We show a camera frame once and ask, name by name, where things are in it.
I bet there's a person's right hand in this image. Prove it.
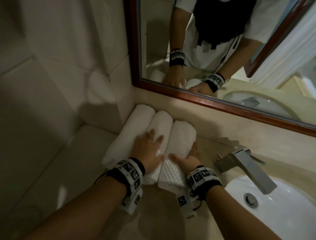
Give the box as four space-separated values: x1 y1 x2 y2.
168 142 202 178

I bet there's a person's left hand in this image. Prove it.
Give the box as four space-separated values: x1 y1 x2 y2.
129 129 165 175

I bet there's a white towel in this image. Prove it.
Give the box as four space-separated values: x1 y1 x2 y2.
142 110 174 185
101 104 156 168
158 120 197 188

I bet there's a white oval sink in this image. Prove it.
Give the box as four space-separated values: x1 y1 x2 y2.
224 175 316 240

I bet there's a person's left forearm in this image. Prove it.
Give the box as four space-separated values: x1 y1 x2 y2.
23 177 128 240

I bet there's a person's right forearm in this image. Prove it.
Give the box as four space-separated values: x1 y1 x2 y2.
205 185 282 240

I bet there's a black right wrist marker band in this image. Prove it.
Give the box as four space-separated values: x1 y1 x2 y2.
186 166 223 198

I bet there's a black wrist marker band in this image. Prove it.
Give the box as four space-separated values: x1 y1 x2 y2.
186 166 223 198
95 157 146 198

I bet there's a black left wrist marker band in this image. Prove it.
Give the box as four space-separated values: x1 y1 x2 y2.
95 157 146 198

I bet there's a chrome faucet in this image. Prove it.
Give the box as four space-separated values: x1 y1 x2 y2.
213 146 277 195

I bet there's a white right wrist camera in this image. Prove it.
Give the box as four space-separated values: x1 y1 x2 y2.
177 190 198 219

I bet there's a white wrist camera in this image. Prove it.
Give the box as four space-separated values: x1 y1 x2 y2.
177 190 198 219
119 188 144 215

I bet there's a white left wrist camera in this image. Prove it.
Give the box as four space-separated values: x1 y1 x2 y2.
119 188 144 215

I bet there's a wooden framed wall mirror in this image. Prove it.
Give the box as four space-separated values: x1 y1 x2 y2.
123 0 316 138

